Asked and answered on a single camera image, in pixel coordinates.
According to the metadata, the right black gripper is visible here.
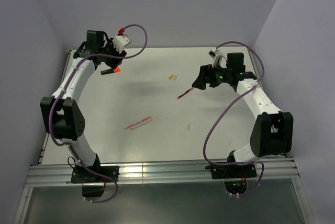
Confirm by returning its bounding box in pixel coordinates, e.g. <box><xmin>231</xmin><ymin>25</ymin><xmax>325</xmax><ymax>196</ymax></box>
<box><xmin>192</xmin><ymin>62</ymin><xmax>232</xmax><ymax>90</ymax></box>

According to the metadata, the dark red pen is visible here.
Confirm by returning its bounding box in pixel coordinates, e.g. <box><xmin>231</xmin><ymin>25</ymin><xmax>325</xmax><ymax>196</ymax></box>
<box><xmin>176</xmin><ymin>87</ymin><xmax>194</xmax><ymax>99</ymax></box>

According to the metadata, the black orange highlighter pen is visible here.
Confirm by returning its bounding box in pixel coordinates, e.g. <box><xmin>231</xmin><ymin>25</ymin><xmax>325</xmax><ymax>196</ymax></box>
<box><xmin>100</xmin><ymin>68</ymin><xmax>120</xmax><ymax>75</ymax></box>

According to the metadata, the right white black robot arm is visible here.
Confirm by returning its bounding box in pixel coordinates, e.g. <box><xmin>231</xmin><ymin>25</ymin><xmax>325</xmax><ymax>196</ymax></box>
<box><xmin>192</xmin><ymin>50</ymin><xmax>294</xmax><ymax>177</ymax></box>

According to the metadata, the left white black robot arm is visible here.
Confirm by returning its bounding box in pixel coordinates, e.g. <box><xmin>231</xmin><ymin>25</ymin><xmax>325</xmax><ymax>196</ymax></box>
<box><xmin>40</xmin><ymin>29</ymin><xmax>131</xmax><ymax>182</ymax></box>

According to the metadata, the red pen with clear barrel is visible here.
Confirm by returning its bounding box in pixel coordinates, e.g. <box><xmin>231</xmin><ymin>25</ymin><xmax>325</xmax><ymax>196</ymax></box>
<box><xmin>124</xmin><ymin>117</ymin><xmax>151</xmax><ymax>130</ymax></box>

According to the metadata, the white pen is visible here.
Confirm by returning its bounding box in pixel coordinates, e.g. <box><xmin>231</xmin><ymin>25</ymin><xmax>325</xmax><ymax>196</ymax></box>
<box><xmin>130</xmin><ymin>119</ymin><xmax>151</xmax><ymax>130</ymax></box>

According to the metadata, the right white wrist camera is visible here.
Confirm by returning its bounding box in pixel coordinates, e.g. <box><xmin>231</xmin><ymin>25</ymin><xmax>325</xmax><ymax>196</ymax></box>
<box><xmin>208</xmin><ymin>48</ymin><xmax>224</xmax><ymax>68</ymax></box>

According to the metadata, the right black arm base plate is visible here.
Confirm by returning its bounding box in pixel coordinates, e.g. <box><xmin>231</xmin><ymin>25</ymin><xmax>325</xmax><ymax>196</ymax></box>
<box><xmin>205</xmin><ymin>163</ymin><xmax>257</xmax><ymax>179</ymax></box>

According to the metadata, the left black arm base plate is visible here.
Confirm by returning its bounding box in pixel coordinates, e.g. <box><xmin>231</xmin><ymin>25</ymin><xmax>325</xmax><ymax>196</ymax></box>
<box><xmin>71</xmin><ymin>165</ymin><xmax>119</xmax><ymax>184</ymax></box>

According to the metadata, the aluminium frame rail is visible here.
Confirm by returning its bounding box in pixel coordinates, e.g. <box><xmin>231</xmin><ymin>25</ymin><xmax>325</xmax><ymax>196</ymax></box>
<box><xmin>24</xmin><ymin>157</ymin><xmax>300</xmax><ymax>187</ymax></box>

